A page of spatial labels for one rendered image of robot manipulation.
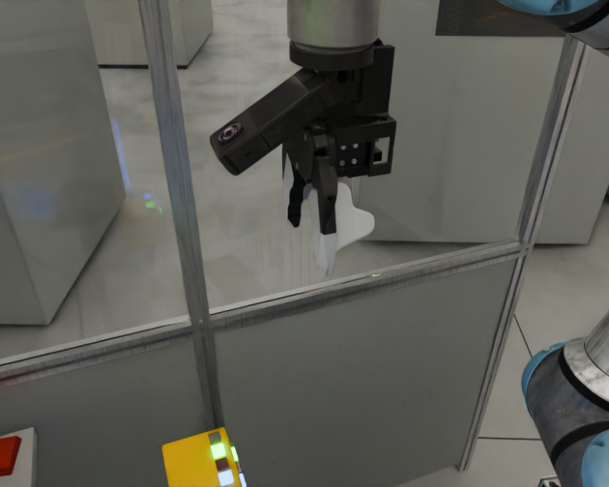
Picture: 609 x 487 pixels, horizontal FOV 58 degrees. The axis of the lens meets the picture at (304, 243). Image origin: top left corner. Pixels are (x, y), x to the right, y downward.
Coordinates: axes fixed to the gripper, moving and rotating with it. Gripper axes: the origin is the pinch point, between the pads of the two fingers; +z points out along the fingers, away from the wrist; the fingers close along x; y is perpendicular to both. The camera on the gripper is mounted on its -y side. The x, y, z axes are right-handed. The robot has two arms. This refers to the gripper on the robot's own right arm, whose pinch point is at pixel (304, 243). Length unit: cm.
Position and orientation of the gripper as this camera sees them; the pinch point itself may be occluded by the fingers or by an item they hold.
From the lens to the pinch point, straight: 56.5
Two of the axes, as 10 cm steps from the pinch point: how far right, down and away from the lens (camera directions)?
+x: -3.5, -5.4, 7.7
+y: 9.4, -1.9, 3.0
